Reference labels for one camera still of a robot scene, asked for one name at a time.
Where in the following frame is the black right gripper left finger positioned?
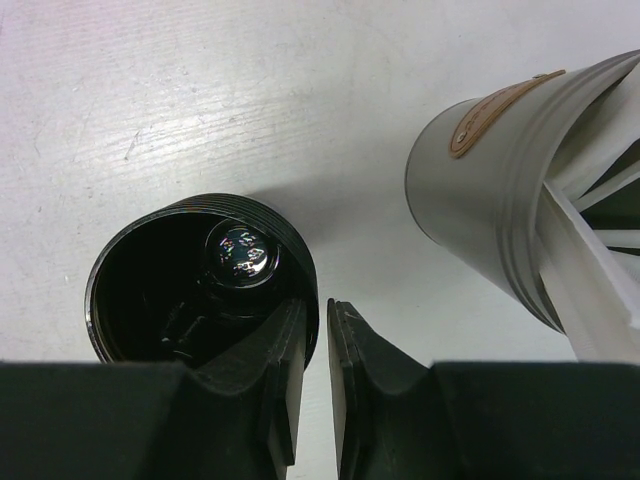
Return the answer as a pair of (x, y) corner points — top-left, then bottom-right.
(1, 300), (307, 479)

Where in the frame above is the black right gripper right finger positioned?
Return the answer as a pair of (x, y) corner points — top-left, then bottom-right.
(327, 300), (639, 479)

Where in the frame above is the black paper coffee cup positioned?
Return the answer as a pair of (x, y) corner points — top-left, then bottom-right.
(84, 193), (320, 368)

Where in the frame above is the grey cylindrical utensil holder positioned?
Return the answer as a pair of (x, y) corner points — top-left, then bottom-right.
(404, 50), (639, 332)

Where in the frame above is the white plastic fork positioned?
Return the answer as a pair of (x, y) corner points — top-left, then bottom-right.
(575, 142), (639, 229)

